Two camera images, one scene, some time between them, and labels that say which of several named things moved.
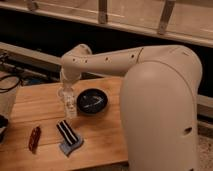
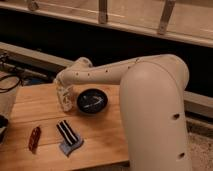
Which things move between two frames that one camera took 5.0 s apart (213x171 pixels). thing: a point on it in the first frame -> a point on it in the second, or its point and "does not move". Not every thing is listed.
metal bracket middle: (102, 11) does not move
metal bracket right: (167, 9) does not move
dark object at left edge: (3, 124) does not move
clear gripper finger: (71, 109) -> (67, 105)
